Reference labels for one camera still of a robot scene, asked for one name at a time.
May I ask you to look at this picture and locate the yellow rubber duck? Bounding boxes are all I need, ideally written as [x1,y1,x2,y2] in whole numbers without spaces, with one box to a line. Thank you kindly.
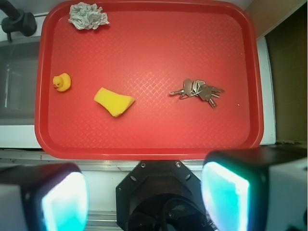
[52,73,71,92]

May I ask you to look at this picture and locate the bunch of silver keys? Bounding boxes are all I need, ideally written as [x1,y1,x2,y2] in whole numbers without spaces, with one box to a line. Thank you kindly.
[169,78,225,109]

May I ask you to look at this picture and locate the red plastic tray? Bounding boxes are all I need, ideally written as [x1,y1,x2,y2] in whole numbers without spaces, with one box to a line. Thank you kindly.
[35,0,264,160]

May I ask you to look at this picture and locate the grey metal sink basin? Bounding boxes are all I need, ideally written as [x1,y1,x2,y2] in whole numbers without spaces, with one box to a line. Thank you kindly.
[0,39,39,125]

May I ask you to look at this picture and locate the crumpled grey paper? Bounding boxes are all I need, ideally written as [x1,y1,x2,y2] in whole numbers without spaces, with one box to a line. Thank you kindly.
[68,2,110,30]

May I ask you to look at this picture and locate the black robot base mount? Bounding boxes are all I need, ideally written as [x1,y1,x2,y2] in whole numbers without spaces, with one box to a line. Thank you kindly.
[115,160,214,231]

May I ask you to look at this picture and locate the yellow sponge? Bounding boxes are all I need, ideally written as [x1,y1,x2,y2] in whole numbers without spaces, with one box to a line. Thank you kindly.
[94,88,135,117]

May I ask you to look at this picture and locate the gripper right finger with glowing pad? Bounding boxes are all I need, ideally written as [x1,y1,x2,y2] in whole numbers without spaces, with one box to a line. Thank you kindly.
[201,147,308,231]

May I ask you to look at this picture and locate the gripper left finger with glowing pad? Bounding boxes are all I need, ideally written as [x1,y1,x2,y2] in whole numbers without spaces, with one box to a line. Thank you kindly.
[0,163,90,231]

